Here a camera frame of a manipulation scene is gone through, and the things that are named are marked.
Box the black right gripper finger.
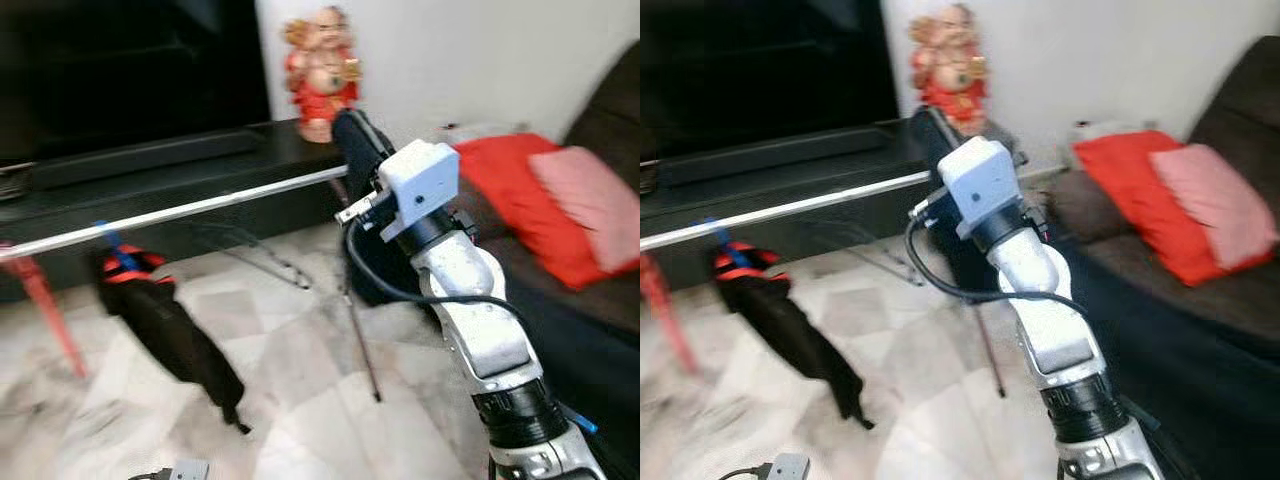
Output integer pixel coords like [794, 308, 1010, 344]
[908, 104, 963, 169]
[332, 107, 393, 171]

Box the red hanger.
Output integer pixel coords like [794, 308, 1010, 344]
[640, 250, 703, 376]
[0, 243, 89, 379]

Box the black knit shirt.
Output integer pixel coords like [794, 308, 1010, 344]
[945, 190, 1280, 480]
[345, 195, 641, 480]

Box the blue hanger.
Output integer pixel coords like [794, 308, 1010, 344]
[95, 220, 141, 271]
[705, 215, 751, 266]

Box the black television console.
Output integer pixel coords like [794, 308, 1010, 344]
[0, 118, 351, 303]
[640, 115, 946, 291]

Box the red cushion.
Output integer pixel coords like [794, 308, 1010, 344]
[1072, 128, 1276, 289]
[453, 132, 613, 292]

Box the black soundbar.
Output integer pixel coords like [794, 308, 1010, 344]
[660, 122, 896, 188]
[28, 127, 267, 191]

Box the black flat television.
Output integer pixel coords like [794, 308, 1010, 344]
[640, 0, 901, 159]
[0, 0, 273, 166]

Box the black shirt with white text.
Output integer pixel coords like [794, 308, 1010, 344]
[712, 240, 876, 431]
[92, 243, 253, 436]

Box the pink cushion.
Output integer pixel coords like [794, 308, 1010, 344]
[527, 146, 641, 274]
[1148, 143, 1280, 271]

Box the dark brown sofa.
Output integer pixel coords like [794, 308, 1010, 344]
[1040, 35, 1280, 346]
[455, 38, 641, 336]

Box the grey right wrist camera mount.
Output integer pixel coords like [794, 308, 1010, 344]
[938, 136, 1023, 241]
[377, 139, 462, 241]

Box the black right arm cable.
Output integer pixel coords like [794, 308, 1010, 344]
[905, 205, 1091, 306]
[343, 195, 531, 326]

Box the silver clothes rack rail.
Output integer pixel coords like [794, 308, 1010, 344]
[640, 170, 933, 251]
[0, 165, 349, 263]

